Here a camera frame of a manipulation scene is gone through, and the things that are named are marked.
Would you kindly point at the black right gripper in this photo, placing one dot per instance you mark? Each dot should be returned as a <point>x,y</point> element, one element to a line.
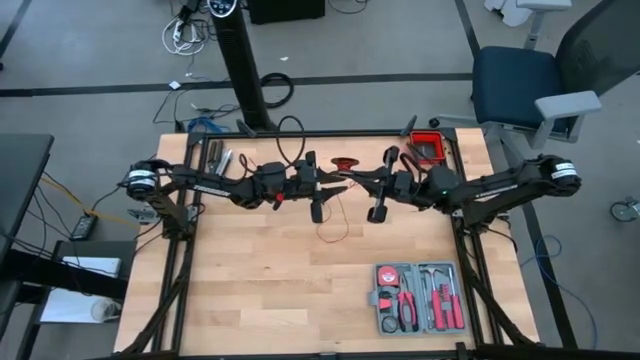
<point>380,210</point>

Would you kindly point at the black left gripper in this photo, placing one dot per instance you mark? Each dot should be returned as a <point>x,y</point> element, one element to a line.
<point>317,210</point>

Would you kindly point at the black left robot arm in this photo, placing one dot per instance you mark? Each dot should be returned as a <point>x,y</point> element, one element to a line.
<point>210,187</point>

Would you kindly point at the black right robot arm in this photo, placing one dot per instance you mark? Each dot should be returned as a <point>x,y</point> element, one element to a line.
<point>500,190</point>

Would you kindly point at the red plastic bin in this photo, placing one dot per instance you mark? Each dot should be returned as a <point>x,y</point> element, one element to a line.
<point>425,134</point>

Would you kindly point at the red tape measure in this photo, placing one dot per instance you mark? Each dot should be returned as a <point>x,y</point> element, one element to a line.
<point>388,276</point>

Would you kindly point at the silver hammer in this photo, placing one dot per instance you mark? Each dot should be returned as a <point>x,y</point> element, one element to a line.
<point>430,272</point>

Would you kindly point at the silver and black hand tool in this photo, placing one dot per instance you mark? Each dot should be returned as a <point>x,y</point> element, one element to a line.
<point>226,160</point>

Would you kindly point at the grey tool kit case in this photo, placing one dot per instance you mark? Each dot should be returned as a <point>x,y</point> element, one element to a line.
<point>375,300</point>

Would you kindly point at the red utility knife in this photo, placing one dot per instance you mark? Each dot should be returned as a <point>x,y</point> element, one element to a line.
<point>385,303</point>

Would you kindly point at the black tower fan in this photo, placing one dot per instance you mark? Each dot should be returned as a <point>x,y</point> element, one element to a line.
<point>242,65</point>

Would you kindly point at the navy office chair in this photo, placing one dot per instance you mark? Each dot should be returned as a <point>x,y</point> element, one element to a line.
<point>510,82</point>

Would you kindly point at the black cabinet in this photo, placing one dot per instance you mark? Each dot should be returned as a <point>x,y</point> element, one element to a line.
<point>285,10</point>

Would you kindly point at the white paper scrap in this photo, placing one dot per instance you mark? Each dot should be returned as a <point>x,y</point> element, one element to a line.
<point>175,85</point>

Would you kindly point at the white office chair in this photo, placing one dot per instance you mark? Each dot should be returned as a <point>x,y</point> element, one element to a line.
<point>540,5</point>

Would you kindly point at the black power adapter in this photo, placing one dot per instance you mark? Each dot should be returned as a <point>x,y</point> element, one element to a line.
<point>83,227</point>

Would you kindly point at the white sheet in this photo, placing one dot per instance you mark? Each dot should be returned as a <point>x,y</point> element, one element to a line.
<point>92,266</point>

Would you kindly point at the grey castor wheel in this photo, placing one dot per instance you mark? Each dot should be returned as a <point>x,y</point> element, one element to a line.
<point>625,210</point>

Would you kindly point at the clear plastic cup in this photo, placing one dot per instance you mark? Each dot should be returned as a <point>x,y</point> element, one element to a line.
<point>106,310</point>

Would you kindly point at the black desk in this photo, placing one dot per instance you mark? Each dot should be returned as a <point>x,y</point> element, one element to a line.
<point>22,165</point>

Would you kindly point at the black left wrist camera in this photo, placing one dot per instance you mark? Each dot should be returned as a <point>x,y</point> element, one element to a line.
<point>302,180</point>

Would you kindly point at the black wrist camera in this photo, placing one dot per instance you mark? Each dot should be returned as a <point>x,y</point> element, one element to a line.
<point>302,180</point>
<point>402,184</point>

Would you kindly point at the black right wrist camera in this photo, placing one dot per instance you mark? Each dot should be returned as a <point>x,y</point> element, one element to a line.
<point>402,184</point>

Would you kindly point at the black aluminium table frame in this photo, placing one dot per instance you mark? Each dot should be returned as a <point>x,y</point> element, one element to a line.
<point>375,133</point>

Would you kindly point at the black angled rail bracket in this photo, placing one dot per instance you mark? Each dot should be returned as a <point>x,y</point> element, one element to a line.
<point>246,127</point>
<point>410,126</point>

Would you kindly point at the silver metal mounting bracket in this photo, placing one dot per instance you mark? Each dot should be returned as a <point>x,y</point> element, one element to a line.
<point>140,216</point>

